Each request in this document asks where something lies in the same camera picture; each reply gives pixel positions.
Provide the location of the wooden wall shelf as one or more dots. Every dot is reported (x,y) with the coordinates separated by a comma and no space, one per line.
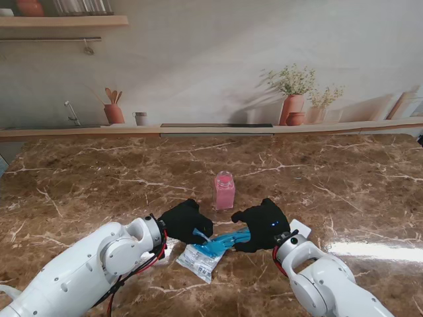
(66,21)

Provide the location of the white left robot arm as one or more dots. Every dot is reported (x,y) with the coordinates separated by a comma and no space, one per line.
(82,270)

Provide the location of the white square bottle cap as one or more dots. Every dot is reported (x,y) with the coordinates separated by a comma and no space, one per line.
(300,227)

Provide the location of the white blue salt bag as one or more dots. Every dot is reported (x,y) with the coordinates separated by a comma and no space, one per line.
(198,264)

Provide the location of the clear bottle with pink seasoning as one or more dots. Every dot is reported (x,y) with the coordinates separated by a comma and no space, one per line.
(224,195)

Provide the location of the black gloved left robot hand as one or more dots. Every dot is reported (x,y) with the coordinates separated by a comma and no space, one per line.
(185,223)

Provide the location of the white bowl on shelf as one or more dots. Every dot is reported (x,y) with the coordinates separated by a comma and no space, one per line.
(6,12)

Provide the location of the leaning wooden cutting boards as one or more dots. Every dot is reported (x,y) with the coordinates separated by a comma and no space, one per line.
(403,105)

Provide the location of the long wooden counter ledge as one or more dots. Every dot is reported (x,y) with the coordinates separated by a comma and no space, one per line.
(99,132)

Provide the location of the round terracotta jar on shelf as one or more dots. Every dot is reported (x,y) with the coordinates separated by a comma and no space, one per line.
(29,7)

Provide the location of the small round terracotta pot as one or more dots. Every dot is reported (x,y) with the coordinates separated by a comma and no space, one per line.
(295,119)

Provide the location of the pale vase with flowers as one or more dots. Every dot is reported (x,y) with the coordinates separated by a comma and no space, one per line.
(319,114)

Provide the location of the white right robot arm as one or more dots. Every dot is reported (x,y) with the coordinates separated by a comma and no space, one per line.
(317,277)

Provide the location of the blue plastic bag clip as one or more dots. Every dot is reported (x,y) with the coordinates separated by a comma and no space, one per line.
(224,242)

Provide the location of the glass jars on shelf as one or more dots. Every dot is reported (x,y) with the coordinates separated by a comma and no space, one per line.
(82,6)

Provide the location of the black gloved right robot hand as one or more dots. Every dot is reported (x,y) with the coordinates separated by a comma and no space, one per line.
(264,228)

